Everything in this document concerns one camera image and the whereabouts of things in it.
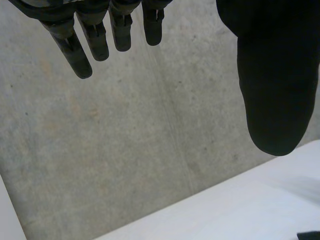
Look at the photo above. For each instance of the dark blue shorts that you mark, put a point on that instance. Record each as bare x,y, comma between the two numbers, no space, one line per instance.
311,236

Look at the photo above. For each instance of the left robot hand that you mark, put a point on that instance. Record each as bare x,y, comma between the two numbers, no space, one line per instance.
272,87

